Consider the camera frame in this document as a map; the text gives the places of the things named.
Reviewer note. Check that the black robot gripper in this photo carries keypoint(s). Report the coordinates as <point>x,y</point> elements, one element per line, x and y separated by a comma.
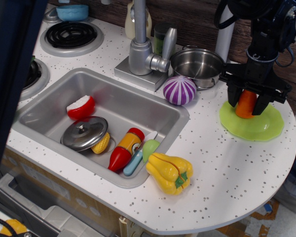
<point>256,75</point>

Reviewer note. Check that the orange toy carrot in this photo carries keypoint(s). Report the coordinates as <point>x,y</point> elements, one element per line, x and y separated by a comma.
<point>246,104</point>

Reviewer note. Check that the light green plastic plate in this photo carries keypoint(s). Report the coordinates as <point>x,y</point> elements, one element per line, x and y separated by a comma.
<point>264,127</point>

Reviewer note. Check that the small steel pot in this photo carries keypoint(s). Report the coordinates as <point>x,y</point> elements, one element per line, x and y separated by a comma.
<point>202,66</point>

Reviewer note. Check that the purple striped toy onion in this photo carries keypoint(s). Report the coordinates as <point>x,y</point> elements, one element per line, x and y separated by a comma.
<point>179,90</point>

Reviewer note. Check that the green toy spice jar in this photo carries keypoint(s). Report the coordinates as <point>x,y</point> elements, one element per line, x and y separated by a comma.
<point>160,30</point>

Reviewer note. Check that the yellow toy bell pepper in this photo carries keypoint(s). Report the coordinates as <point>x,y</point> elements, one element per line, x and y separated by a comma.
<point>171,174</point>

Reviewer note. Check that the silver toy faucet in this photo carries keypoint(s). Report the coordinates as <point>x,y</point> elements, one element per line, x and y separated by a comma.
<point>143,67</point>

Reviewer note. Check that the light green toy piece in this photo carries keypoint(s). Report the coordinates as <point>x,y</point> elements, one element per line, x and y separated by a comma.
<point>149,148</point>

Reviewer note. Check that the cream toy bottle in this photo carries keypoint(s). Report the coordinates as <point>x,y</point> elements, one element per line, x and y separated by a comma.
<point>130,22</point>

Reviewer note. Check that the red yellow toy ketchup bottle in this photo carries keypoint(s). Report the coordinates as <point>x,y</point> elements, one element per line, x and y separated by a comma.
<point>125,149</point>

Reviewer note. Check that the yellow toy corn cob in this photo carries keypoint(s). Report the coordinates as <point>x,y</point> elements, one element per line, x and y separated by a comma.
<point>101,145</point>

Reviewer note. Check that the red white toy radish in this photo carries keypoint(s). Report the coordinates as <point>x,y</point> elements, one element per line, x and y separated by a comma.
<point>83,107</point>

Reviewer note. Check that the steel pot lid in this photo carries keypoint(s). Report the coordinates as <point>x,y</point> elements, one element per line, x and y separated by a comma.
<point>85,133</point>

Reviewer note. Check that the back right stove burner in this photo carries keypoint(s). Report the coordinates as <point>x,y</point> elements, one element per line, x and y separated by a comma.
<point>71,39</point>

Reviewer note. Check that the stove burner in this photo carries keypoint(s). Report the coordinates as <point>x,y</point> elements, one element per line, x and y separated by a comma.
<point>37,79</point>
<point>71,39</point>

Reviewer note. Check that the silver toy sink basin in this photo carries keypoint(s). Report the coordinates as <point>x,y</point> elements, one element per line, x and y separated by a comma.
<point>45,119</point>

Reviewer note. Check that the blue plastic bowl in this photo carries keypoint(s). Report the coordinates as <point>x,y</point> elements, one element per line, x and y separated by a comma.
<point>73,12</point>

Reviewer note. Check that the front stove burner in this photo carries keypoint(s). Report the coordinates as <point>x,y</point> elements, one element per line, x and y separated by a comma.
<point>37,79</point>

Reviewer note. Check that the silver stove knob under bowl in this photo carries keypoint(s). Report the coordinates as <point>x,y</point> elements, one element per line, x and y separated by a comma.
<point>51,17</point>

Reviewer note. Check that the grey vertical post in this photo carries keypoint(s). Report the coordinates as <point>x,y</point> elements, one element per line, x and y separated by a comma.
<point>224,36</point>

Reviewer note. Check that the blue handled toy knife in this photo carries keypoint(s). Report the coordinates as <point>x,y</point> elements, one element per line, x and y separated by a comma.
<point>138,156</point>

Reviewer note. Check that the toy oven door handle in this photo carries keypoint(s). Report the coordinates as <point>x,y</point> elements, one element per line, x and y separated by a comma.
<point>25,201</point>

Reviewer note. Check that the yellow object with black cable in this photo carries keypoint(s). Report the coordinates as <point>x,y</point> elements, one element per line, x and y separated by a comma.
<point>12,228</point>

